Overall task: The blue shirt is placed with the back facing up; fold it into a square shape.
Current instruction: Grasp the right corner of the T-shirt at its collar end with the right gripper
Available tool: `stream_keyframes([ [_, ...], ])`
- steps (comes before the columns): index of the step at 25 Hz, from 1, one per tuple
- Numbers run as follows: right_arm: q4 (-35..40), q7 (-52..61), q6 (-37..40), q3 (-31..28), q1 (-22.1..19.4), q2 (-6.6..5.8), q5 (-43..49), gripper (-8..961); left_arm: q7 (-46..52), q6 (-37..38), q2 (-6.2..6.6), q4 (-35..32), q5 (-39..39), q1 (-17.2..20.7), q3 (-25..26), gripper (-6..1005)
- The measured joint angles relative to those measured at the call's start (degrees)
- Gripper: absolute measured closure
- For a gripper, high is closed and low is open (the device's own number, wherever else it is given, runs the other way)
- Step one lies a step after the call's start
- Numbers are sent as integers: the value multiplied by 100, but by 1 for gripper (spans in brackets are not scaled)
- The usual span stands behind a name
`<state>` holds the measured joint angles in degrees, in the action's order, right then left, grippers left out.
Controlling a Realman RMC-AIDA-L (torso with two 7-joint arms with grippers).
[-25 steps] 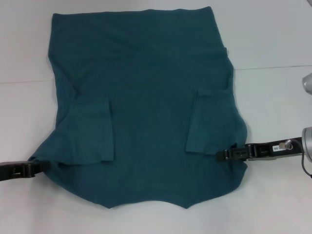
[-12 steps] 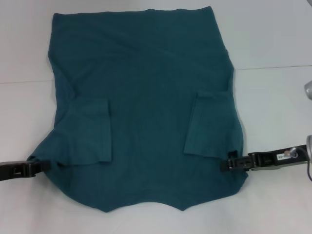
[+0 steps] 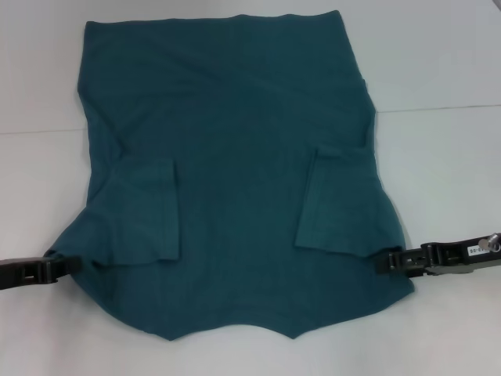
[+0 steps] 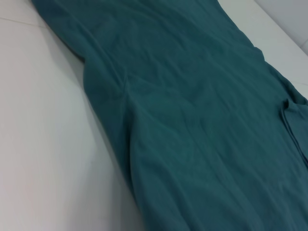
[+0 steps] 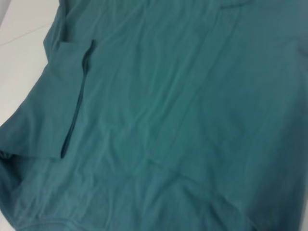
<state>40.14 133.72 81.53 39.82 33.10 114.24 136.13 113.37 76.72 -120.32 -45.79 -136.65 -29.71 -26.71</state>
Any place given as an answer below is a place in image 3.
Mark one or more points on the teal blue shirt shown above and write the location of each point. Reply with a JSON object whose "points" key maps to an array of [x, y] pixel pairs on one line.
{"points": [[235, 176]]}

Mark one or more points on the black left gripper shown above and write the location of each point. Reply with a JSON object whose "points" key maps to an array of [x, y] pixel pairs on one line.
{"points": [[8, 274]]}

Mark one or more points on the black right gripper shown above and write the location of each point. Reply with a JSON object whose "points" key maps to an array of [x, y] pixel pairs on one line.
{"points": [[454, 260]]}

